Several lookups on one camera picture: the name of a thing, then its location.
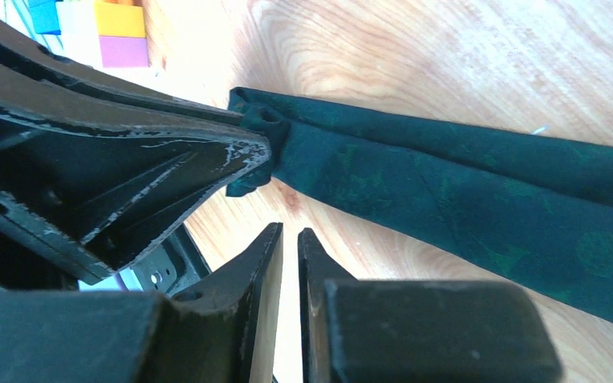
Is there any colourful toy brick block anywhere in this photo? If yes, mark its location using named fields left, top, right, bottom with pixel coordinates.
left=26, top=1, right=149, bottom=69

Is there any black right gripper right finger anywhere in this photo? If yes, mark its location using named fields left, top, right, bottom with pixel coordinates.
left=297, top=228, right=564, bottom=382

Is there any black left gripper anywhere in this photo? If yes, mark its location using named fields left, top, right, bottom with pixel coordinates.
left=0, top=87, right=271, bottom=295

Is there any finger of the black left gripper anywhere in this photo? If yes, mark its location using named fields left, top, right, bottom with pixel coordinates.
left=0, top=20, right=243, bottom=125

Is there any dark green tie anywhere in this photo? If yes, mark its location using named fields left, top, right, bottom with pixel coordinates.
left=226, top=88, right=613, bottom=323

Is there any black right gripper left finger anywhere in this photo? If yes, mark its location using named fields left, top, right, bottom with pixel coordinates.
left=0, top=223, right=283, bottom=382

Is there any white debris scrap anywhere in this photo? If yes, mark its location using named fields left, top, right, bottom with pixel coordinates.
left=531, top=126, right=548, bottom=136

